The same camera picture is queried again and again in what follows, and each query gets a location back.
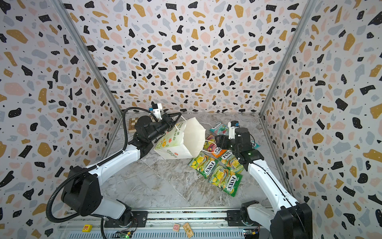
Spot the yellow letter block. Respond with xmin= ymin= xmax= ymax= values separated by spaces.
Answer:
xmin=82 ymin=224 xmax=93 ymax=233

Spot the white paper bag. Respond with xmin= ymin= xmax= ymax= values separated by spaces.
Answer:
xmin=154 ymin=118 xmax=208 ymax=160

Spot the black corrugated cable hose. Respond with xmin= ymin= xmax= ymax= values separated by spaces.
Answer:
xmin=45 ymin=107 xmax=156 ymax=224

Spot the wooden chessboard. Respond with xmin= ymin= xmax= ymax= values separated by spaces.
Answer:
xmin=128 ymin=116 xmax=155 ymax=133

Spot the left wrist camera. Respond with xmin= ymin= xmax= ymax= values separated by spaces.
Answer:
xmin=149 ymin=103 xmax=163 ymax=121

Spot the green Fox's candy bag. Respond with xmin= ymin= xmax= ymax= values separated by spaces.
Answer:
xmin=188 ymin=152 xmax=218 ymax=179
xmin=209 ymin=165 xmax=242 ymax=197

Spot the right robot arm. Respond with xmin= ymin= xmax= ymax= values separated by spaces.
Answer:
xmin=215 ymin=121 xmax=313 ymax=239

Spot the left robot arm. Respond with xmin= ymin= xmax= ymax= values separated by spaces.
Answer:
xmin=61 ymin=113 xmax=182 ymax=227

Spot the orange Fox's fruits candy bag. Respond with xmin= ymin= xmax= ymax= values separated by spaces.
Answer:
xmin=204 ymin=134 xmax=227 ymax=158

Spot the pink letter block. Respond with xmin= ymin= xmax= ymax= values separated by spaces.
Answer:
xmin=173 ymin=224 xmax=181 ymax=232

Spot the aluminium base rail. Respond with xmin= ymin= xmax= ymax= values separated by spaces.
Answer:
xmin=56 ymin=205 xmax=273 ymax=239

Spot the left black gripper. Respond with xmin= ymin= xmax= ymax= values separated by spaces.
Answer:
xmin=147 ymin=113 xmax=181 ymax=144

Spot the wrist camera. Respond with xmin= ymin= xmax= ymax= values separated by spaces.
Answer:
xmin=149 ymin=103 xmax=163 ymax=121
xmin=228 ymin=120 xmax=240 ymax=139

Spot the tan wooden card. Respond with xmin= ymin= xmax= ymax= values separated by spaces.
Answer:
xmin=183 ymin=223 xmax=194 ymax=239

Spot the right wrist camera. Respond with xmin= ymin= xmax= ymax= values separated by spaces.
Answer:
xmin=228 ymin=120 xmax=240 ymax=139

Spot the yellow-green candy bag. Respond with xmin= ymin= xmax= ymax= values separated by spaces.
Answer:
xmin=219 ymin=150 xmax=244 ymax=173

